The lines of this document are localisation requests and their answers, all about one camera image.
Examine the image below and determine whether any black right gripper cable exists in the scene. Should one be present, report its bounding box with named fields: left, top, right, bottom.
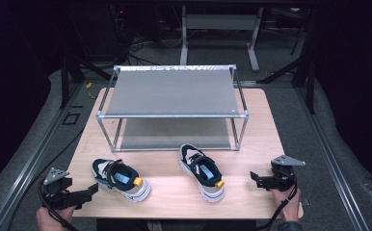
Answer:
left=254, top=179, right=299, bottom=231

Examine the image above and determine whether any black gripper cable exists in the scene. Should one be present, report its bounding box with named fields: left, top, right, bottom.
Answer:
left=39, top=182, right=79, bottom=231
left=254, top=179, right=299, bottom=231

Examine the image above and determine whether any person's right hand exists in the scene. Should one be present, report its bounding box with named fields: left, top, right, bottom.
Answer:
left=269, top=189, right=303, bottom=222

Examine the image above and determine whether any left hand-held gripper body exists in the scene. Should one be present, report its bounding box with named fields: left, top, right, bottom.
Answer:
left=39, top=167, right=81, bottom=211

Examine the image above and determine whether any aluminium floor rail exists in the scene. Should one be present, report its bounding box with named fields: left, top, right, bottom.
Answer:
left=0, top=84, right=83, bottom=231
left=297, top=86, right=370, bottom=231

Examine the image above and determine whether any tangle of background cables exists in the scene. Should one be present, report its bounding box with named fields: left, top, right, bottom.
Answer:
left=127, top=33, right=182, bottom=65

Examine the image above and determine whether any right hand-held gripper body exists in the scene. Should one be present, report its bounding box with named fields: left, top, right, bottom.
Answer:
left=260, top=154, right=306, bottom=193

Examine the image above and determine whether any navy and white sneaker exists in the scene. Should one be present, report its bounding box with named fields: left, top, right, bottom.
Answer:
left=177, top=142, right=226, bottom=204
left=91, top=158, right=152, bottom=204

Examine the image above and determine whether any black floor cable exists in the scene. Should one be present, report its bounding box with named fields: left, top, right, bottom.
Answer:
left=10, top=127, right=86, bottom=229

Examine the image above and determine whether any person's left hand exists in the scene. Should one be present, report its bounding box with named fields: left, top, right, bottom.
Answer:
left=35, top=206, right=79, bottom=231

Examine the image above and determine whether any grey metal shoe rack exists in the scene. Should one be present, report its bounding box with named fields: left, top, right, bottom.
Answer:
left=95, top=64, right=250, bottom=153

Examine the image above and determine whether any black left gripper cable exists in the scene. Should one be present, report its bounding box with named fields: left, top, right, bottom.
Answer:
left=39, top=182, right=79, bottom=231

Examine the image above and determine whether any white metal table frame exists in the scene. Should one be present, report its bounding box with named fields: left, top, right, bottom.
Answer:
left=179, top=5, right=265, bottom=73

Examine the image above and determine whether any black metal stand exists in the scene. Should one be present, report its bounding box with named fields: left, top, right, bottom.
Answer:
left=60, top=54, right=112, bottom=110
left=256, top=9, right=317, bottom=114

